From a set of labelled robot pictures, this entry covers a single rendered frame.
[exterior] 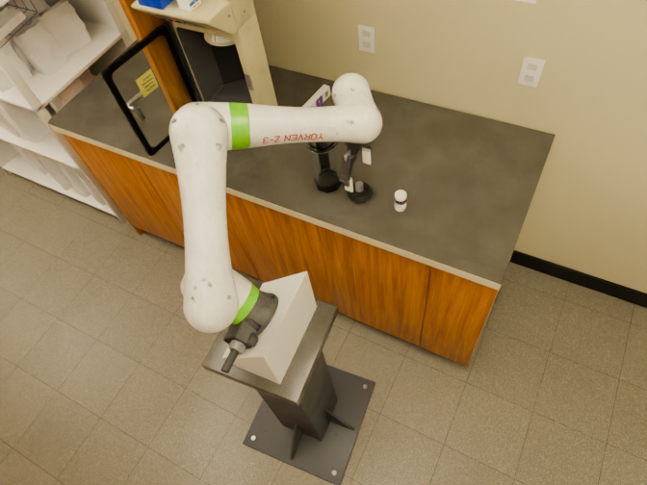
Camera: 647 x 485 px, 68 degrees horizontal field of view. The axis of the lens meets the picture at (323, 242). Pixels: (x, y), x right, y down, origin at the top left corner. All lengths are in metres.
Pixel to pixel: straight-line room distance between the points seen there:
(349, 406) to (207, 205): 1.52
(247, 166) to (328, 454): 1.31
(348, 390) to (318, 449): 0.30
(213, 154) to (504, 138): 1.24
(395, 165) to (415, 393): 1.11
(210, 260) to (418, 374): 1.54
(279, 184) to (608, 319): 1.75
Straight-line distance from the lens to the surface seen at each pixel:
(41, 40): 2.85
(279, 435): 2.39
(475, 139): 1.97
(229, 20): 1.72
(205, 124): 1.05
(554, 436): 2.47
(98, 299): 3.05
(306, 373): 1.46
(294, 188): 1.82
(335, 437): 2.35
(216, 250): 1.11
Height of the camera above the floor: 2.31
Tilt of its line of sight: 56 degrees down
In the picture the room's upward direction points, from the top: 11 degrees counter-clockwise
